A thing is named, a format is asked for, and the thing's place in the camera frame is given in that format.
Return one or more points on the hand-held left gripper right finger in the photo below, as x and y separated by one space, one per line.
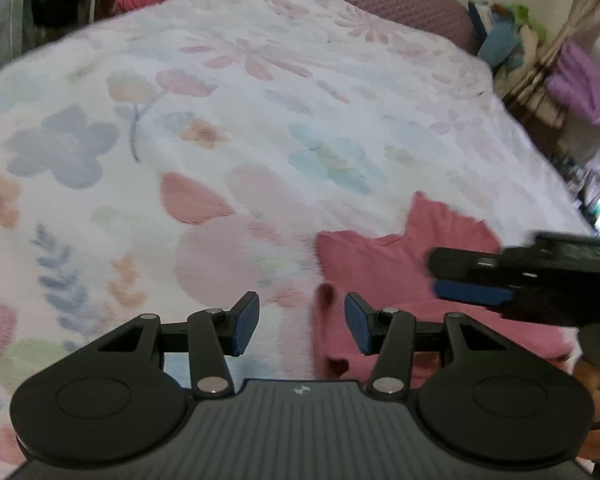
357 322

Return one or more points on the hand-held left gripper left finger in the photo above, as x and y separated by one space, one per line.
245 321

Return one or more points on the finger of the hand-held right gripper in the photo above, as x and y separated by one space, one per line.
467 292
460 264

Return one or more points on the pink ribbed garment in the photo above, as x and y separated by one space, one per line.
380 270

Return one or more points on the pink clothes pile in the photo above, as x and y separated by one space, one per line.
145 0

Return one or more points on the floral fleece blanket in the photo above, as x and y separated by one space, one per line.
220 150

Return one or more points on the purple cloth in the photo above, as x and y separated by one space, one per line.
585 80

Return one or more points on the blue cloth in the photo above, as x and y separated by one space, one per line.
500 42

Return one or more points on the green plush toy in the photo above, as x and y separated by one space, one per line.
527 15

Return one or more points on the beige curtain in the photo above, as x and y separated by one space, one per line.
580 10

